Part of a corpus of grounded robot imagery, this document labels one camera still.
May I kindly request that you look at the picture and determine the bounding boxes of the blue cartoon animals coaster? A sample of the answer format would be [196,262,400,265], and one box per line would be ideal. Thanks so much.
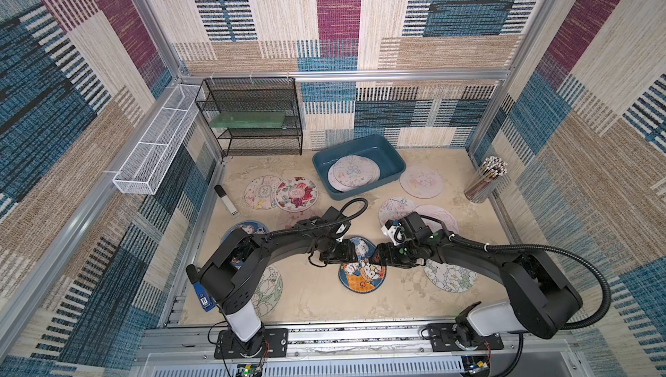
[338,237,387,294]

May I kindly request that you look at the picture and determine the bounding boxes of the white pink butterfly coaster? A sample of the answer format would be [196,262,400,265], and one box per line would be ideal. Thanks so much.
[378,197,417,226]

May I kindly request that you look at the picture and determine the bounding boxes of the white bear flower coaster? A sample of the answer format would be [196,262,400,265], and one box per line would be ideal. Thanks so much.
[331,155,381,188]

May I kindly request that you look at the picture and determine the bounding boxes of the green peony outline coaster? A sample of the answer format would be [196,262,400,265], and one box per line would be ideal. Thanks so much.
[251,265,284,317]

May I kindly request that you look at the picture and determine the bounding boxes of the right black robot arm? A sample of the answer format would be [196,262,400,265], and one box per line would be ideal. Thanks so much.
[369,212,612,346]

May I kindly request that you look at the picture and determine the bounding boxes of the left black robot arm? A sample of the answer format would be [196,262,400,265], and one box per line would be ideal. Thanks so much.
[186,198,369,356]

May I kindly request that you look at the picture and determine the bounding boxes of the teal plastic storage box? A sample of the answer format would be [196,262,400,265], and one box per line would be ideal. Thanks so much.
[312,134,407,201]

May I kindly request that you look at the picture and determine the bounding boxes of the pink bunny coaster right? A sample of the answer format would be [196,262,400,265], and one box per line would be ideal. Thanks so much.
[415,205,460,234]

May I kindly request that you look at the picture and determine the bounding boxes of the white green floral coaster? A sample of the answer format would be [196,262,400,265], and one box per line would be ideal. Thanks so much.
[423,260,478,293]

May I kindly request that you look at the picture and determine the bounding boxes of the red rose floral coaster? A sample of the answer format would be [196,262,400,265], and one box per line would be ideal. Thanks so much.
[275,177,318,212]

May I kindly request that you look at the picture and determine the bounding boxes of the pink cartoon coaster far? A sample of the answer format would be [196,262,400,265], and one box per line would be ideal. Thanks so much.
[399,165,443,199]

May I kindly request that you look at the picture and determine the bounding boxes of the blue red car coaster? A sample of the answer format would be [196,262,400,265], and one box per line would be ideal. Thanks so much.
[220,220,270,269]

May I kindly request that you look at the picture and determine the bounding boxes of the pale pastel cartoon coaster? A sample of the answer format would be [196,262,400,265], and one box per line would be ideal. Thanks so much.
[243,175,282,211]

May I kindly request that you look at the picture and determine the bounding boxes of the white black marker pen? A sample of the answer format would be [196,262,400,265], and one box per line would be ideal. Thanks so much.
[214,185,239,217]

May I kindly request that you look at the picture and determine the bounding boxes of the cup of patterned sticks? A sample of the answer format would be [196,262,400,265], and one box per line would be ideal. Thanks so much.
[464,156,507,204]

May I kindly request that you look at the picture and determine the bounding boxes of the blue black stapler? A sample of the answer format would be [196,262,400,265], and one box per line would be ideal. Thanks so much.
[186,264,215,312]

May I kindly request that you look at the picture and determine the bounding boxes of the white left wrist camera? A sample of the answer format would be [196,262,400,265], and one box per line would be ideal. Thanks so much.
[332,222,351,240]

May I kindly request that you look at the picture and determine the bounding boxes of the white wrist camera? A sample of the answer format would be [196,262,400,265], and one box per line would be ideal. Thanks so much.
[332,222,351,240]
[382,220,405,246]

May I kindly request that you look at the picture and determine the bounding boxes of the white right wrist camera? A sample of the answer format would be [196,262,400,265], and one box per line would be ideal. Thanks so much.
[382,220,405,246]

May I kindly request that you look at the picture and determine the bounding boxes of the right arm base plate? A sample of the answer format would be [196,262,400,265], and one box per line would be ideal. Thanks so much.
[421,323,504,352]

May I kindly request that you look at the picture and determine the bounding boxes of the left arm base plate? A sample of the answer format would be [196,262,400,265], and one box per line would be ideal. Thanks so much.
[213,328,289,360]

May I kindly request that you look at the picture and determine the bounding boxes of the aluminium front rail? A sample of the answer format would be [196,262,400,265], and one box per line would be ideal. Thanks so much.
[132,319,579,362]

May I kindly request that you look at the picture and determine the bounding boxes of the black wire mesh shelf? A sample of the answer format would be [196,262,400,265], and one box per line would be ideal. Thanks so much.
[195,77,304,157]

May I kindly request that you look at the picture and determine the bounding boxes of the white wire mesh basket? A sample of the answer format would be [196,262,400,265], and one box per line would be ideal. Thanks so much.
[113,85,199,195]

